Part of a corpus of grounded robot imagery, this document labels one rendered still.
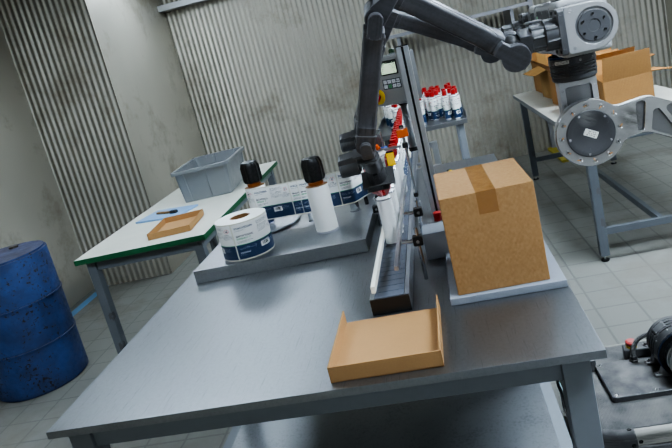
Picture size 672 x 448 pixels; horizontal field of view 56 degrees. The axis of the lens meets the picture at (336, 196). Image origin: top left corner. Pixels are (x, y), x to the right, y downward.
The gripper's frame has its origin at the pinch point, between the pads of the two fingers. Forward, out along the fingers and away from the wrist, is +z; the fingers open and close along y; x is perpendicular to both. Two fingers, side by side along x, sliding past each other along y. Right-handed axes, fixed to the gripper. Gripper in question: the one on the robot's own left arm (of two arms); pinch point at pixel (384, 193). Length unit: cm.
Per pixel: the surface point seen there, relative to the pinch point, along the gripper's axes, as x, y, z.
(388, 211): 1.9, 0.6, 8.0
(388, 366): 68, 1, -29
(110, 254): -61, 161, 84
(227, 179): -139, 121, 140
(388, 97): -55, -5, 15
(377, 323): 49, 5, -11
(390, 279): 32.5, 1.4, -2.9
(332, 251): 1.1, 25.3, 26.6
